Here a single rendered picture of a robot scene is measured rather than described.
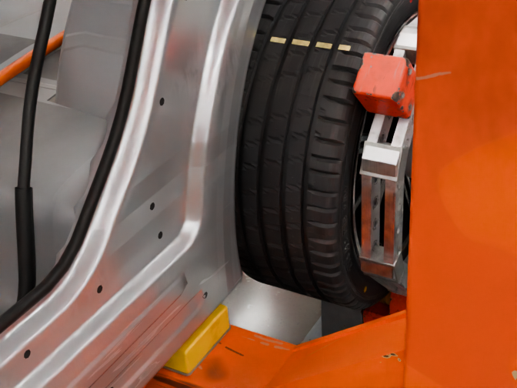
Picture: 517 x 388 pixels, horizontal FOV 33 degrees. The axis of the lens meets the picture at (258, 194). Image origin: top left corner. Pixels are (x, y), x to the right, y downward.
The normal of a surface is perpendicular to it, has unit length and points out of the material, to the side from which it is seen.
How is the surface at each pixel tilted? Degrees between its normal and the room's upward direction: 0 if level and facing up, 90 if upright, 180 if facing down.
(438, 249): 90
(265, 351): 0
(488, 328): 90
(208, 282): 90
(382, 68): 45
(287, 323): 0
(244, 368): 0
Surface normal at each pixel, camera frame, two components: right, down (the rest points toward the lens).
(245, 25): 0.87, 0.21
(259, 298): -0.06, -0.86
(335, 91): -0.41, -0.18
